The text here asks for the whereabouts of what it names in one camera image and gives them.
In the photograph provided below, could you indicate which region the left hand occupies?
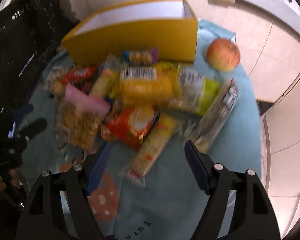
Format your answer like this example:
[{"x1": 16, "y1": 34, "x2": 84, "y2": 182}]
[{"x1": 0, "y1": 169, "x2": 20, "y2": 191}]

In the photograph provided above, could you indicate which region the pink topped cracker bag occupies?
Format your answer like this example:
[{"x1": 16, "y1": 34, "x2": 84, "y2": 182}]
[{"x1": 56, "y1": 83, "x2": 111, "y2": 150}]

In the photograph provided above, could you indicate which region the light blue patterned cloth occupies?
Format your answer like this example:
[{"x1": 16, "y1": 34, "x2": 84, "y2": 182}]
[{"x1": 17, "y1": 18, "x2": 263, "y2": 240}]

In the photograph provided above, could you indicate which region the silver black snack packet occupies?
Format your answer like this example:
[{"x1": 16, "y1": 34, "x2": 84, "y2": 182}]
[{"x1": 183, "y1": 78, "x2": 238, "y2": 153}]

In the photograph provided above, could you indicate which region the dark carved wooden chair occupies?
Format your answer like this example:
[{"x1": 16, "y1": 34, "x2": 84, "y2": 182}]
[{"x1": 0, "y1": 0, "x2": 78, "y2": 111}]

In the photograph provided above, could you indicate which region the red orange snack packet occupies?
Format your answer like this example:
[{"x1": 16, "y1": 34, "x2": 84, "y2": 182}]
[{"x1": 106, "y1": 106, "x2": 160, "y2": 151}]

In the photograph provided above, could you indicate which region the long yellow cracker packet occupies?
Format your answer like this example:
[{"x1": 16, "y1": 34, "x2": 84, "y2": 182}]
[{"x1": 119, "y1": 113, "x2": 181, "y2": 188}]

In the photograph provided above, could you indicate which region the yellow green snack packet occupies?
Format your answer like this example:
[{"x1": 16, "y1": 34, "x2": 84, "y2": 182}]
[{"x1": 153, "y1": 61, "x2": 221, "y2": 116}]

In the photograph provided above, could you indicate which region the orange yellow snack bag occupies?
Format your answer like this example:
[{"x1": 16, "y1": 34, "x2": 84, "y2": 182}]
[{"x1": 118, "y1": 67, "x2": 174, "y2": 106}]

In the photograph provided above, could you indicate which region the purple small biscuit packet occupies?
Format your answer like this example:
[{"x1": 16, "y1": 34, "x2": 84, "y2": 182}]
[{"x1": 123, "y1": 48, "x2": 158, "y2": 67}]

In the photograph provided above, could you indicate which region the red apple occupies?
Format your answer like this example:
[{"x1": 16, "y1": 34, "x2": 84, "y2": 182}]
[{"x1": 206, "y1": 38, "x2": 241, "y2": 72}]

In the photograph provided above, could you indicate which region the yellow cardboard box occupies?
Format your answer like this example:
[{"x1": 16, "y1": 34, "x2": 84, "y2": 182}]
[{"x1": 62, "y1": 0, "x2": 198, "y2": 66}]

